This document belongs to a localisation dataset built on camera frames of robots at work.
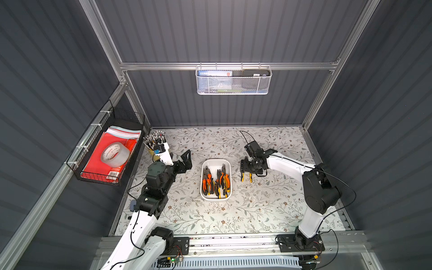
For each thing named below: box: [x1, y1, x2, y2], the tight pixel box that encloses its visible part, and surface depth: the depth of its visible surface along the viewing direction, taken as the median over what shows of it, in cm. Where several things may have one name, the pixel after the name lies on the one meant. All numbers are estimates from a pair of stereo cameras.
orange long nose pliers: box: [201, 165, 211, 196], surface depth 92 cm
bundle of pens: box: [142, 130, 167, 151], surface depth 93 cm
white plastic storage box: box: [200, 158, 232, 202], surface depth 91 cm
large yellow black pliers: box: [216, 168, 228, 200], surface depth 90 cm
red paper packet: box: [80, 131, 116, 183], surface depth 68 cm
